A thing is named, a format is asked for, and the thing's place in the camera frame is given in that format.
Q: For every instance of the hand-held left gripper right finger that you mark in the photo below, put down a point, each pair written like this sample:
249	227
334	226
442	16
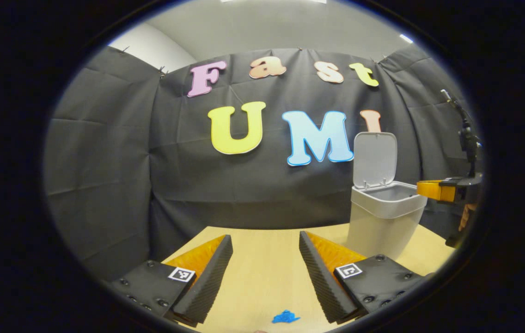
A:
320	282

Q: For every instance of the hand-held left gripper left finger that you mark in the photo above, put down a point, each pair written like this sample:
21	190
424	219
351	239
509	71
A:
211	277

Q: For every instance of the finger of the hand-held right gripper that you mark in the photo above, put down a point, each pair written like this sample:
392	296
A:
433	190

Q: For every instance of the blue paper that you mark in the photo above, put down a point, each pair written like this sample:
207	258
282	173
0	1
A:
284	317

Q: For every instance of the grey desktop garbage bin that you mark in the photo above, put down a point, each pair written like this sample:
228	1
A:
378	222

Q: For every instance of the wooden desktop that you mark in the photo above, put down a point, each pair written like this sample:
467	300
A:
267	268

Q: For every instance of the small ceiling light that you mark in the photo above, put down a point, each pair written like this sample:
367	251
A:
406	38

